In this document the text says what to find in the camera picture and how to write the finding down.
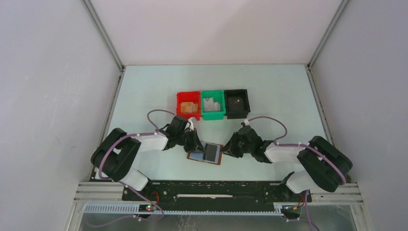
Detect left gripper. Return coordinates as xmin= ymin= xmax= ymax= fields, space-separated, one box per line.
xmin=176 ymin=128 xmax=206 ymax=154

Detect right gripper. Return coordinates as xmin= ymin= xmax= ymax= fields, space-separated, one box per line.
xmin=220 ymin=131 xmax=254 ymax=158

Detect brown leather card holder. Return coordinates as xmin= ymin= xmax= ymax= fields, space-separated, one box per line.
xmin=187 ymin=142 xmax=223 ymax=165

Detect grey credit card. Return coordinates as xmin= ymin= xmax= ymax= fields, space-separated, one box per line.
xmin=204 ymin=143 xmax=218 ymax=162

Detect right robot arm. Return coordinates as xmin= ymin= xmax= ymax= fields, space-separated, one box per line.
xmin=221 ymin=120 xmax=353 ymax=201

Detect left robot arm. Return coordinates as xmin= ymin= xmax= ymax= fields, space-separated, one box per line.
xmin=90 ymin=115 xmax=205 ymax=201

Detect orange cards in red bin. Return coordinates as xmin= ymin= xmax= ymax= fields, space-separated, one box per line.
xmin=180 ymin=102 xmax=198 ymax=114

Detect white cards in green bin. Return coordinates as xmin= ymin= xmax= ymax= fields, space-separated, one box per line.
xmin=203 ymin=97 xmax=221 ymax=112

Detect red plastic bin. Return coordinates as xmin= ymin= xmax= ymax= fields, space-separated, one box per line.
xmin=176 ymin=91 xmax=201 ymax=121

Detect green plastic bin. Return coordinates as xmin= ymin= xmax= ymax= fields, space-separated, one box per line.
xmin=201 ymin=90 xmax=226 ymax=120

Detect black plastic bin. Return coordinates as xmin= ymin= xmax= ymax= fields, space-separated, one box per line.
xmin=224 ymin=89 xmax=251 ymax=119

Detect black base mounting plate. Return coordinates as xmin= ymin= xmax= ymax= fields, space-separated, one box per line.
xmin=141 ymin=180 xmax=311 ymax=212

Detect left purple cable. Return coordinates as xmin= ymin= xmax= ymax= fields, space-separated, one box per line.
xmin=98 ymin=109 xmax=178 ymax=222

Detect white cable duct strip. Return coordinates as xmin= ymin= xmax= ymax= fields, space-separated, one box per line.
xmin=83 ymin=204 xmax=284 ymax=216

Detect aluminium frame rails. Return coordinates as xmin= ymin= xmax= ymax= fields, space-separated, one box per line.
xmin=65 ymin=182 xmax=372 ymax=231

